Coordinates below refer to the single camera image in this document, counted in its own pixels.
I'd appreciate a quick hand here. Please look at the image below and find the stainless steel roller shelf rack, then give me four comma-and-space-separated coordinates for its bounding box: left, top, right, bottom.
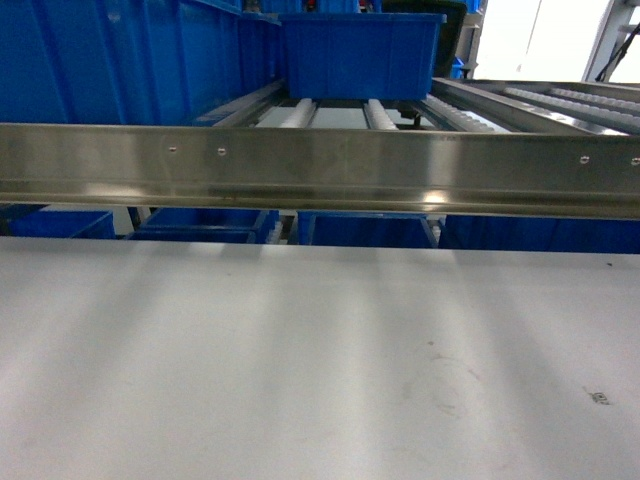
1, 79, 639, 219

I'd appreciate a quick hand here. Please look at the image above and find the large blue bin on shelf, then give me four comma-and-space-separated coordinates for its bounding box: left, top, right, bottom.
279, 13, 446, 101

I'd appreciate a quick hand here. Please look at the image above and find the blue bin far left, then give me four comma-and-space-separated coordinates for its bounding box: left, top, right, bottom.
1, 1, 284, 125

